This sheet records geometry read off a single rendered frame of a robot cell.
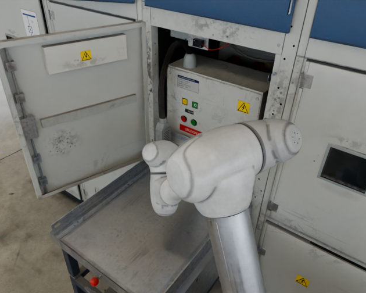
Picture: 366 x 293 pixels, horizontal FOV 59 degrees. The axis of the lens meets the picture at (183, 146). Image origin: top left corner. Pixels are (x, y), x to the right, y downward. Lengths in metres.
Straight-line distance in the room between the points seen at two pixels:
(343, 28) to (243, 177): 0.62
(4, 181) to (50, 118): 1.87
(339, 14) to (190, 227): 0.98
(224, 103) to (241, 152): 0.79
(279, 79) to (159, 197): 0.62
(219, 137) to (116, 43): 0.91
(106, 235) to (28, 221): 1.45
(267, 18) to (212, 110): 0.50
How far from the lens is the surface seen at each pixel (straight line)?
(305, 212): 1.47
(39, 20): 2.15
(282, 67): 1.23
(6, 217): 2.95
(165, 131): 1.61
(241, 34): 1.27
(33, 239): 2.70
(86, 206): 1.54
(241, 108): 1.41
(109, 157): 1.74
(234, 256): 0.74
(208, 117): 1.52
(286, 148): 0.74
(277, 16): 1.18
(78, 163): 1.68
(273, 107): 1.30
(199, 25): 1.36
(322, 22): 1.14
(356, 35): 1.13
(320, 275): 1.69
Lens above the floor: 1.94
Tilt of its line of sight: 35 degrees down
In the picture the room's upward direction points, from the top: 2 degrees clockwise
